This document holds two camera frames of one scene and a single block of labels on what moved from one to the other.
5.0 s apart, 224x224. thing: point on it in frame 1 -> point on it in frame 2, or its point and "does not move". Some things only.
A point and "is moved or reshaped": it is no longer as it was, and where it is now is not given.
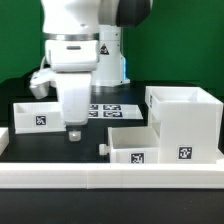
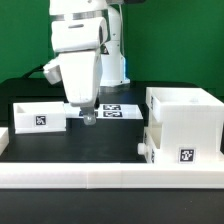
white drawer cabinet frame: (189, 122) does not move
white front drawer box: (132, 145) is moved or reshaped
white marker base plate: (115, 112) does not move
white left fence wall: (4, 138) does not move
